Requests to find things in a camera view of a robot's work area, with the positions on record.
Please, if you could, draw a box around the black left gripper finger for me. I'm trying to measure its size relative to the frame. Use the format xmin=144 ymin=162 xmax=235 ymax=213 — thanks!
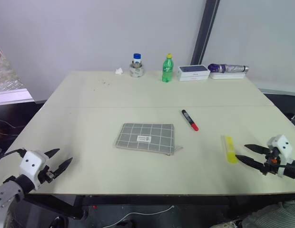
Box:
xmin=53 ymin=157 xmax=73 ymax=179
xmin=43 ymin=148 xmax=60 ymax=158

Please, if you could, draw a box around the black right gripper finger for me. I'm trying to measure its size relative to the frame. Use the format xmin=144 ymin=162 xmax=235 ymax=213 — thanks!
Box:
xmin=244 ymin=144 xmax=268 ymax=154
xmin=235 ymin=154 xmax=267 ymax=176

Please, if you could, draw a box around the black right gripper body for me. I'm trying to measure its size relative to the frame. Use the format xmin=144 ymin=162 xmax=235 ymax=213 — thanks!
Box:
xmin=263 ymin=146 xmax=281 ymax=176

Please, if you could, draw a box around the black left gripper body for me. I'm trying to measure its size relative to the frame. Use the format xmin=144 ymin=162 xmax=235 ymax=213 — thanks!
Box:
xmin=39 ymin=166 xmax=57 ymax=184

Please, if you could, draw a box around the grey checked pencil pouch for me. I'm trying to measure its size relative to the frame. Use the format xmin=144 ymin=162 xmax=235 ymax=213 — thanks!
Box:
xmin=113 ymin=123 xmax=184 ymax=157

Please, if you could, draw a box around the striped grey fabric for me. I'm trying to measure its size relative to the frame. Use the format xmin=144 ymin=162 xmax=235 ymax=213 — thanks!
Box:
xmin=241 ymin=199 xmax=295 ymax=228

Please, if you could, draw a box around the black marker with red cap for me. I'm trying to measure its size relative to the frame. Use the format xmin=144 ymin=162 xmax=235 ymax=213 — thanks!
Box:
xmin=181 ymin=109 xmax=199 ymax=132

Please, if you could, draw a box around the plain white flat box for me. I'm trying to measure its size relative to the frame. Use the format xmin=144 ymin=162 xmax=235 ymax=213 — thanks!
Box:
xmin=209 ymin=71 xmax=247 ymax=80

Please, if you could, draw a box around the purple folded umbrella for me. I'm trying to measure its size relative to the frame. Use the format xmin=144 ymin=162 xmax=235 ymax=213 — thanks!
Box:
xmin=207 ymin=63 xmax=250 ymax=74

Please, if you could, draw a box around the white phone box blue print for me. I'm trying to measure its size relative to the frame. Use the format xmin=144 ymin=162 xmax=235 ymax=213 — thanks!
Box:
xmin=177 ymin=64 xmax=209 ymax=82

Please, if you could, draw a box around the white tape roll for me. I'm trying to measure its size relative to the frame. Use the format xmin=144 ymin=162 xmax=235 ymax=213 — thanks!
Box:
xmin=128 ymin=62 xmax=146 ymax=78

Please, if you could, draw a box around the green plastic soda bottle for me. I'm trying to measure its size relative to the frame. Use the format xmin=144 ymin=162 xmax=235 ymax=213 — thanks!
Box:
xmin=161 ymin=53 xmax=174 ymax=84

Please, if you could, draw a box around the small blue-capped white bottle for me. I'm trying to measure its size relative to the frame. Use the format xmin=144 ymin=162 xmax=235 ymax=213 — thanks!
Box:
xmin=131 ymin=53 xmax=142 ymax=68

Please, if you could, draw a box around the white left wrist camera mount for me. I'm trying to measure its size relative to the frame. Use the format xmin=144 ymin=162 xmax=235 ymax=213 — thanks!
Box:
xmin=19 ymin=150 xmax=49 ymax=190

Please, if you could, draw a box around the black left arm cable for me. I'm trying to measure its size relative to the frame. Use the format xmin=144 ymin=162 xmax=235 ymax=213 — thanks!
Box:
xmin=0 ymin=148 xmax=26 ymax=167

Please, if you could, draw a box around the black table frame bar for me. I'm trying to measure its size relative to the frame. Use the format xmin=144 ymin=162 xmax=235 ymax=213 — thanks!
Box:
xmin=23 ymin=194 xmax=295 ymax=220

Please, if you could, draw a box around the white cable on floor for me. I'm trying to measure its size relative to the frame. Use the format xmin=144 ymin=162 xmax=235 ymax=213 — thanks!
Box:
xmin=107 ymin=204 xmax=175 ymax=228

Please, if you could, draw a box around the dark vertical wall pillar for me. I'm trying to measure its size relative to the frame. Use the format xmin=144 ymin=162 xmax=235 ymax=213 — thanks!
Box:
xmin=190 ymin=0 xmax=221 ymax=66

